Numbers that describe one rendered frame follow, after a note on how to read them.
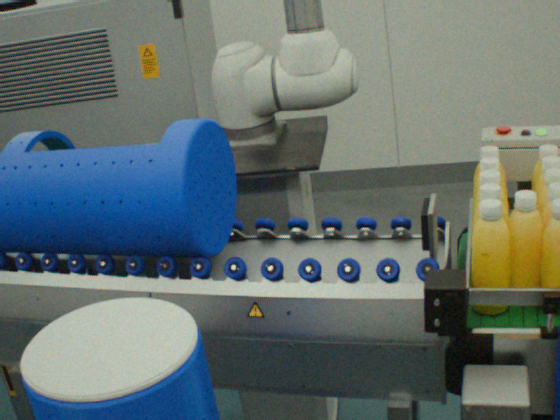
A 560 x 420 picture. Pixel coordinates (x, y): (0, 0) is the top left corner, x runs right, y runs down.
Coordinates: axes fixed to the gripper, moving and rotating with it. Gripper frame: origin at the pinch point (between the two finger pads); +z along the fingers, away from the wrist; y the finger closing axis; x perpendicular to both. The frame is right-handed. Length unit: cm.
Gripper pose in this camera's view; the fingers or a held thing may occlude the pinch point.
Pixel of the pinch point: (176, 0)
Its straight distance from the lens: 137.9
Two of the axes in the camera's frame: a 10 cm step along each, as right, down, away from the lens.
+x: -0.2, 4.0, -9.2
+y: -9.9, 1.2, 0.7
